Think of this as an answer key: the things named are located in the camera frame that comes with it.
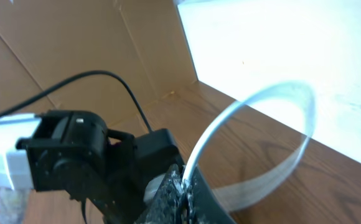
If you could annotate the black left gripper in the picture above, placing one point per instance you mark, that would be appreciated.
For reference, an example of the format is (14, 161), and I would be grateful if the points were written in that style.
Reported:
(74, 151)

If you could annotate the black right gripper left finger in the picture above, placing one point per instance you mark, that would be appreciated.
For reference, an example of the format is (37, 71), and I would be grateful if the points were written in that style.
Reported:
(169, 203)

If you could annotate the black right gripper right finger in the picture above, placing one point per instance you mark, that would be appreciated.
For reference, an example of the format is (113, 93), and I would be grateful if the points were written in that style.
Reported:
(201, 204)

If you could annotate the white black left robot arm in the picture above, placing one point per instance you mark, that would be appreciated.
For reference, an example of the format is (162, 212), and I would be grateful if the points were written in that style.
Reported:
(14, 167)

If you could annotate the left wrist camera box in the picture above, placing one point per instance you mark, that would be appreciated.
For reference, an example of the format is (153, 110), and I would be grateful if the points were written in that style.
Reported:
(155, 152)

